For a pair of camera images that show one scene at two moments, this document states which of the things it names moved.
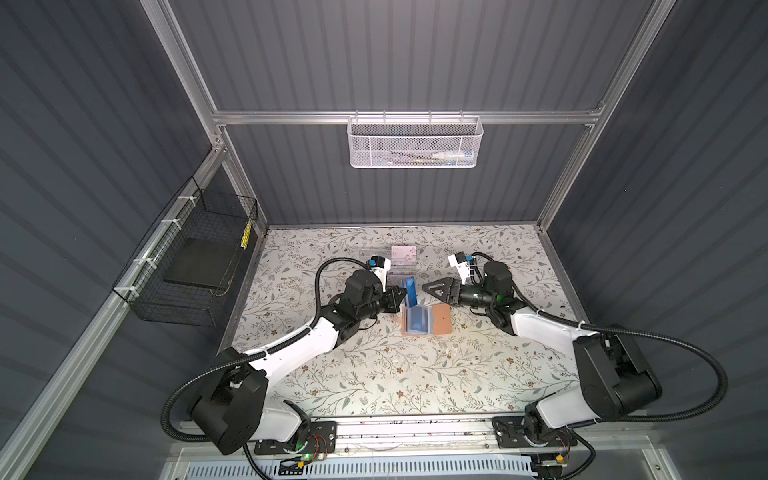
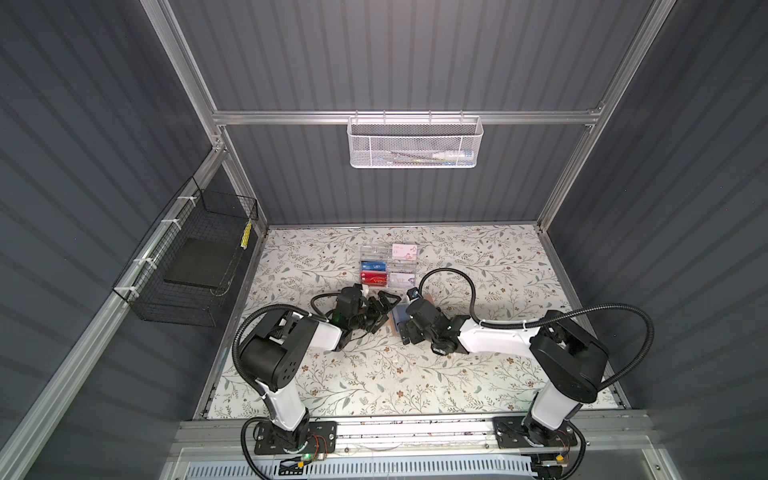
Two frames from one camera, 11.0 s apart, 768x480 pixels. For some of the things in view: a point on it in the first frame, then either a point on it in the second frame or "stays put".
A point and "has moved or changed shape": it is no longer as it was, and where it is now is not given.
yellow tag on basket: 246,235 stays put
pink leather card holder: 421,320 has moved or changed shape
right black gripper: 452,292 to 409,325
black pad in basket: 203,262 stays put
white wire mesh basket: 414,142 stays put
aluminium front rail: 441,436 stays put
